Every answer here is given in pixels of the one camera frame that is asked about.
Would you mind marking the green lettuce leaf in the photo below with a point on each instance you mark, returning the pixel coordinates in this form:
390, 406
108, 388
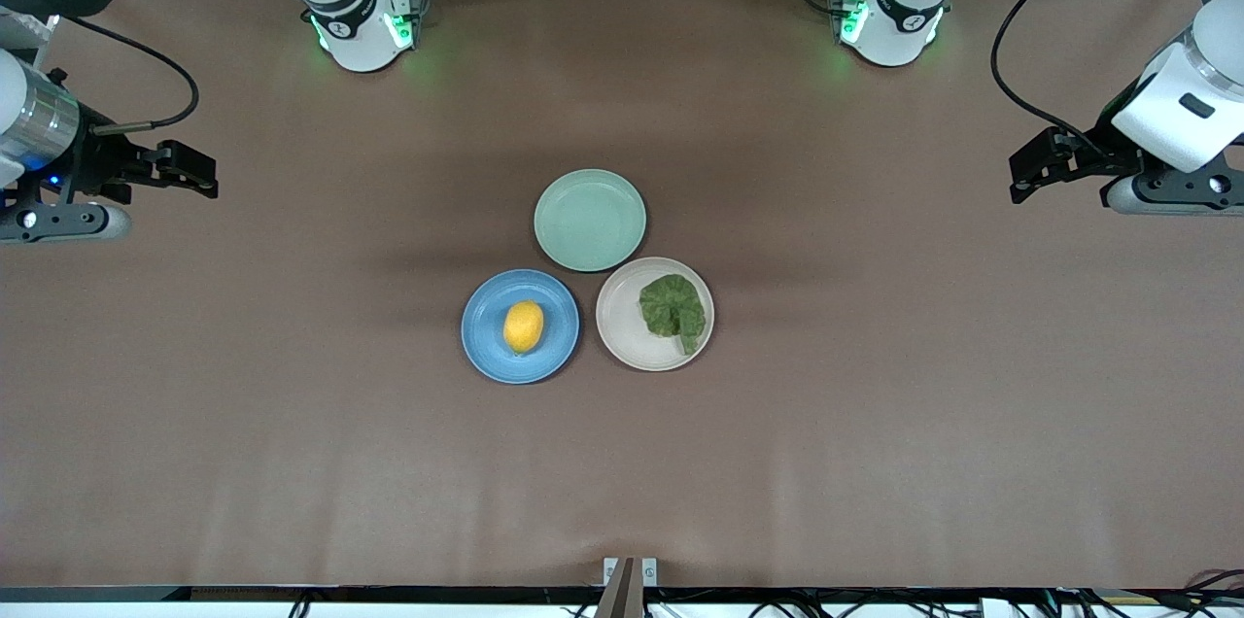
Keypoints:
671, 307

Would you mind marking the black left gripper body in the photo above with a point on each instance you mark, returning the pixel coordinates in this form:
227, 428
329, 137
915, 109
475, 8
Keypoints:
1096, 154

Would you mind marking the yellow lemon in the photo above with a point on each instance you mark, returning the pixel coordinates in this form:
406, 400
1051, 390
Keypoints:
524, 326

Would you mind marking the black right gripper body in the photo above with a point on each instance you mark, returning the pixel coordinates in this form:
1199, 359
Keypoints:
101, 161

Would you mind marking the pale green plate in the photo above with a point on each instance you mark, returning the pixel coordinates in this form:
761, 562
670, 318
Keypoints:
590, 221

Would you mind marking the metal table bracket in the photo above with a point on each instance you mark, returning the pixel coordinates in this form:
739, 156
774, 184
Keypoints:
630, 584

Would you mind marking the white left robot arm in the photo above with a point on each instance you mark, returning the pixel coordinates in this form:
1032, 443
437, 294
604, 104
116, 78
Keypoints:
899, 25

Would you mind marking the beige plate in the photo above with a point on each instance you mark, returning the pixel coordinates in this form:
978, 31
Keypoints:
622, 326

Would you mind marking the blue plate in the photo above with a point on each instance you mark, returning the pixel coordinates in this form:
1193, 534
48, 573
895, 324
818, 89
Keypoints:
486, 336

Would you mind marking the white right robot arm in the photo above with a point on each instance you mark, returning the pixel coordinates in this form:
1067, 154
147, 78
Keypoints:
355, 25

